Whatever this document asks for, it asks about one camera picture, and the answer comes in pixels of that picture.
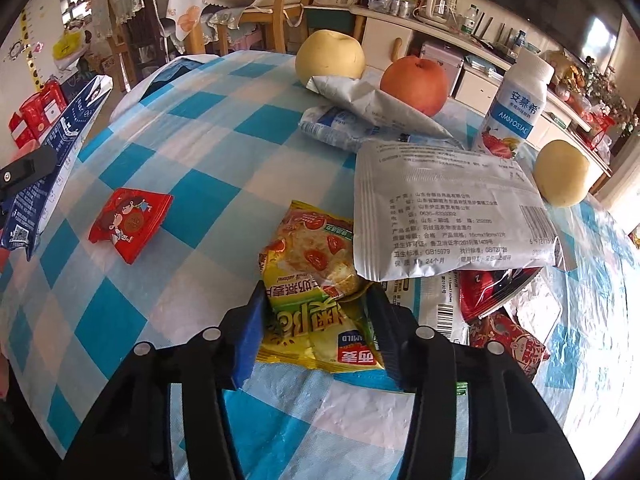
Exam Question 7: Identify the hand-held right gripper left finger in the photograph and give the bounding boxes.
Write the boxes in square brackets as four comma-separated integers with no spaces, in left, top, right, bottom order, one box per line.
[60,280,271,480]

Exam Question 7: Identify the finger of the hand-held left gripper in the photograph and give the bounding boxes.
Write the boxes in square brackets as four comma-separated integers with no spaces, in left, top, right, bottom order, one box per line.
[0,145,58,206]

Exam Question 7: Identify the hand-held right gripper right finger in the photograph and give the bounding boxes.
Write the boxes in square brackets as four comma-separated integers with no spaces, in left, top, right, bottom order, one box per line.
[365,282,586,480]

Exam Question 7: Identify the blue white milk carton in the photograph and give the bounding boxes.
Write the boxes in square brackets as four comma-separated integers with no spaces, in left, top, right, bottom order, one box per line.
[0,75,113,261]

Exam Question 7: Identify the yellow snack packet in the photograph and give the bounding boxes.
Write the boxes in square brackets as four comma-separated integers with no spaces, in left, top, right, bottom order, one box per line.
[255,200,386,373]

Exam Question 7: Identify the white wet wipes pouch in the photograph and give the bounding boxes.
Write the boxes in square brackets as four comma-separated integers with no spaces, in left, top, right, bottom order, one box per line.
[352,139,563,282]

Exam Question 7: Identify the red gift boxes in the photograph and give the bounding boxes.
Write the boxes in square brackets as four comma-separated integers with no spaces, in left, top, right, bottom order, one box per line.
[9,80,68,148]

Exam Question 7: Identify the crushed white carton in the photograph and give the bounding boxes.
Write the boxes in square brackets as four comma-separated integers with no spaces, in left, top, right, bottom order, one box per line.
[385,272,471,346]

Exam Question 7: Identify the red floral box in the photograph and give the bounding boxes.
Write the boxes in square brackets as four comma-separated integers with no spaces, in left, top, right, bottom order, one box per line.
[467,310,550,381]

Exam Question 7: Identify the red candy packet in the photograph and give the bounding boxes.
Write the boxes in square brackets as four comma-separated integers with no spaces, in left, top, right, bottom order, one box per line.
[88,187,174,265]

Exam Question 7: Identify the yellow plastic bag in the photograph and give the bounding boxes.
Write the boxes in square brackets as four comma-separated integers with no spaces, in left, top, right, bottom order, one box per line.
[52,30,86,58]

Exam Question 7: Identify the white orange print cloth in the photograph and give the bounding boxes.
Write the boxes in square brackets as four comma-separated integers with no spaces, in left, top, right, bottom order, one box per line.
[167,0,211,43]

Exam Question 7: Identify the large yellow pear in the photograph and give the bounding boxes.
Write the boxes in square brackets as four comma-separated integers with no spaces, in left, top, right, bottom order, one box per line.
[532,140,592,208]

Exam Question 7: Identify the red apple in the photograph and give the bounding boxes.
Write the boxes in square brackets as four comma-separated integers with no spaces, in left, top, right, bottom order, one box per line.
[380,56,449,117]

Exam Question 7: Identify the white yogurt bottle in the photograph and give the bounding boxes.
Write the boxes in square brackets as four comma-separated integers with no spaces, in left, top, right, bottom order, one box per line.
[472,49,555,160]

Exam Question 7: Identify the small yellow pear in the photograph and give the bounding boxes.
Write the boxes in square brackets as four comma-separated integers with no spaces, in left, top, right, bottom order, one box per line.
[295,30,367,88]

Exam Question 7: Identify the wooden chair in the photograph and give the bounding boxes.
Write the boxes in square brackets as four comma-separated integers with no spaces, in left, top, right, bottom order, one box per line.
[192,0,313,56]

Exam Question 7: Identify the pink storage case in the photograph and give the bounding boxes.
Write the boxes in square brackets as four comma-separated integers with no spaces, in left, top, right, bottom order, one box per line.
[419,42,463,98]

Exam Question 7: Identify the cream television cabinet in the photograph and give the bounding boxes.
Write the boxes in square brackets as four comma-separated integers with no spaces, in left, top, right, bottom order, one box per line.
[350,2,613,176]

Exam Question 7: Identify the artificial flower arrangement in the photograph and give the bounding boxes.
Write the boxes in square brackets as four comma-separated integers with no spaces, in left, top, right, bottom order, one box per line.
[575,60,631,111]

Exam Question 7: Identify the green label water bottle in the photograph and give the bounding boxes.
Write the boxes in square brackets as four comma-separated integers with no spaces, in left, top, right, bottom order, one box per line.
[460,4,480,36]

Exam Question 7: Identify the white electric kettle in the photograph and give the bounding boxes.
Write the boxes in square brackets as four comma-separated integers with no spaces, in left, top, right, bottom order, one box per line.
[415,0,458,23]

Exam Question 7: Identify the black television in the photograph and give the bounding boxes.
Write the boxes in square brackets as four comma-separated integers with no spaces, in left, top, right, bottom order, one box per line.
[575,10,636,76]

